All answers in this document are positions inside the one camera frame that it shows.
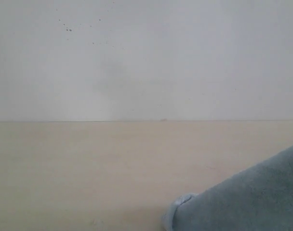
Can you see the light blue terry towel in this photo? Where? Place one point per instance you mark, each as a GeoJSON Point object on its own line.
{"type": "Point", "coordinates": [259, 198]}

